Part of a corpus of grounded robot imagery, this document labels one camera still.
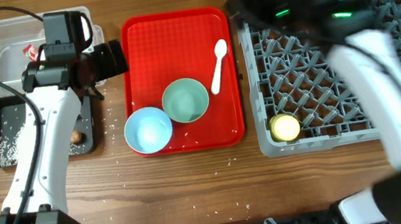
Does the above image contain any light blue bowl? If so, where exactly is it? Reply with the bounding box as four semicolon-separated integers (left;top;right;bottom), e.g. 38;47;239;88
124;107;173;155

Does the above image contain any brown carrot stick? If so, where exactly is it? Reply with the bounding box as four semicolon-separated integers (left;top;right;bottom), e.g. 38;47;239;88
70;130;83;145

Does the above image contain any green bowl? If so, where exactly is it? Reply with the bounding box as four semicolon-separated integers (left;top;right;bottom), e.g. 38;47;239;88
161;78;209;124

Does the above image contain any white plastic spoon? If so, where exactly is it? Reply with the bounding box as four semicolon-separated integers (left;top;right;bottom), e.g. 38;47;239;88
210;39;228;95

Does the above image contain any white rice pile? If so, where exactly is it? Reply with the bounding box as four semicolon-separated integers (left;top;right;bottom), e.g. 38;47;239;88
0;125;24;167

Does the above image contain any yellow cup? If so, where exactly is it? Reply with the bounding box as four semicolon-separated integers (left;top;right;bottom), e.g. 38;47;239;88
269;114;301;142

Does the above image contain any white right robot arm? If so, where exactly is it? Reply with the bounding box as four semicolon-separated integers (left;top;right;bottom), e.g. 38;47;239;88
227;0;401;224

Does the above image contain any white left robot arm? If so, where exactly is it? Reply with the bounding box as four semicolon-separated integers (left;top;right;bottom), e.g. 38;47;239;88
0;11;128;224

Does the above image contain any clear plastic waste bin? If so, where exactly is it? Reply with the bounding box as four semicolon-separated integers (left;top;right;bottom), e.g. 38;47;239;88
0;16;105;98

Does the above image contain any black waste tray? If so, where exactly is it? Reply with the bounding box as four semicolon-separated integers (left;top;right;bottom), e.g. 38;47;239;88
0;96;96;156

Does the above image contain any grey dishwasher rack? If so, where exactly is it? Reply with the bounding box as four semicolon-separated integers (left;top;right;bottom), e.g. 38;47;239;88
238;0;401;157

